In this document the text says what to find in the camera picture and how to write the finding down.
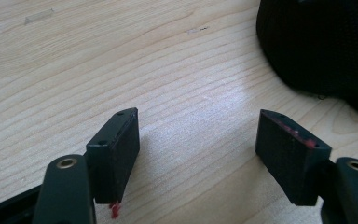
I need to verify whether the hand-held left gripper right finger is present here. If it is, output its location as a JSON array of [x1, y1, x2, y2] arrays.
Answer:
[[255, 108, 333, 207]]

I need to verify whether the black mesh cloth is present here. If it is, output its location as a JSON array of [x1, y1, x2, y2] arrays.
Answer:
[[255, 0, 358, 126]]

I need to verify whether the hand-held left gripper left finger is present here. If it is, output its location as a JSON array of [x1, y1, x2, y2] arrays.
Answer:
[[85, 107, 141, 220]]

